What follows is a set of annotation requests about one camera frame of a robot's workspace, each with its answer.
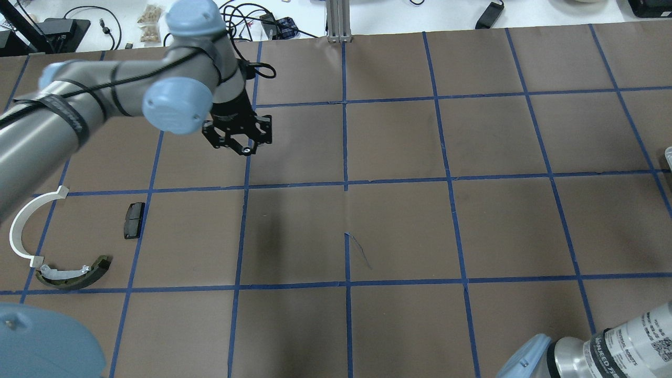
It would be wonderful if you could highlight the aluminium frame post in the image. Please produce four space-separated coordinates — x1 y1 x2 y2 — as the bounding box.
324 0 352 43

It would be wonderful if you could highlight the black cable bundle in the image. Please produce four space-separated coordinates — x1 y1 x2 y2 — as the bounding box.
220 0 321 43

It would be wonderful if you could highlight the black brake pad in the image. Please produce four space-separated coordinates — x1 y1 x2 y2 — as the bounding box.
124 203 145 239

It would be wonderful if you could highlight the silver ribbed metal tray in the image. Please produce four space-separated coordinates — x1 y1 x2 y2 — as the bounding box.
664 146 672 170

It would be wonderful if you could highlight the black power brick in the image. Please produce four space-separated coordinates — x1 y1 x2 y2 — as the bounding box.
475 1 506 29

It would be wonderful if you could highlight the white curved plastic part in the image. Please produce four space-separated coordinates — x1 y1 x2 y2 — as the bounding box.
9 186 69 269

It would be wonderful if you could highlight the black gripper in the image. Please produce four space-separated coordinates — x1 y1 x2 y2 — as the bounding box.
202 92 272 156

